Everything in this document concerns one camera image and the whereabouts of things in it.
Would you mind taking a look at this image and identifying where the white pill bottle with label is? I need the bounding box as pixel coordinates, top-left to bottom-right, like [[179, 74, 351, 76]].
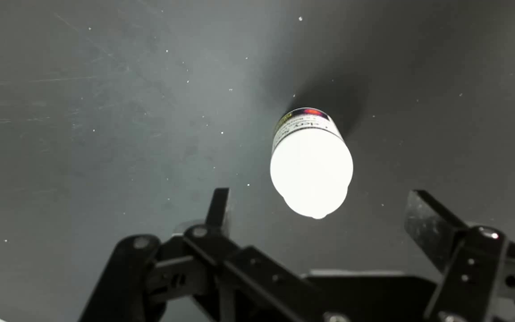
[[268, 106, 356, 223]]

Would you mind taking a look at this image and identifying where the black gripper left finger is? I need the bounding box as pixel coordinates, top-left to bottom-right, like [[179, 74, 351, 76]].
[[77, 187, 308, 322]]

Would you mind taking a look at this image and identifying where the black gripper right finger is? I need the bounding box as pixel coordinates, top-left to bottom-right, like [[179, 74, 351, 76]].
[[402, 189, 515, 322]]

